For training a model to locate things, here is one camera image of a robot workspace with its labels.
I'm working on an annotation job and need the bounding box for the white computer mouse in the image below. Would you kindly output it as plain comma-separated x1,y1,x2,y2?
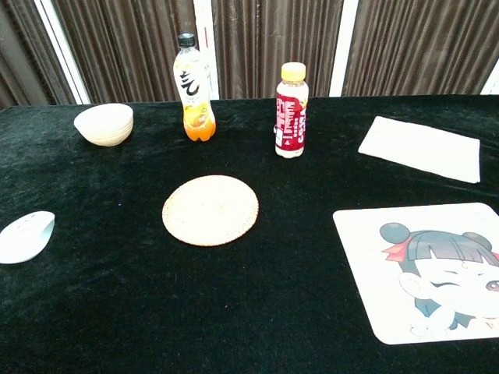
0,210,56,265

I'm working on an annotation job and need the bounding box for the cartoon girl mouse pad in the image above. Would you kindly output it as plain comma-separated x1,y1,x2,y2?
332,202,499,346

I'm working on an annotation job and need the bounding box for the round woven straw coaster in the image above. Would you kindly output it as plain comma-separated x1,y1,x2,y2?
161,175,260,247

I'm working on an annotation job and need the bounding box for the red label bottle yellow cap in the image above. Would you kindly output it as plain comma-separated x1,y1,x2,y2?
274,62,310,159

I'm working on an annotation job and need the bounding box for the orange drink bottle black cap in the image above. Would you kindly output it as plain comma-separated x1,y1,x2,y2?
172,33,217,143

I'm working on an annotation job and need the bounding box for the brown pleated curtain panel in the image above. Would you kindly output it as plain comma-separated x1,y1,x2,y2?
211,0,345,100
52,0,198,104
342,0,499,97
0,0,76,109

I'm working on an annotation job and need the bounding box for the white ceramic bowl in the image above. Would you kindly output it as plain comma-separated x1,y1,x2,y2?
73,103,134,147

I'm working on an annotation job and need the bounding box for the white folded cloth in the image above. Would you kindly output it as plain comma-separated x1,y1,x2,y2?
357,115,481,184

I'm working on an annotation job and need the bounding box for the black velvet tablecloth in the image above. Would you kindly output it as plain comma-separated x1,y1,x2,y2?
0,94,499,374

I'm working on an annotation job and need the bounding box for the white metal frame post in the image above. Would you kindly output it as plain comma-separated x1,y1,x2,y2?
193,0,221,101
480,68,499,96
33,0,92,105
328,0,360,97

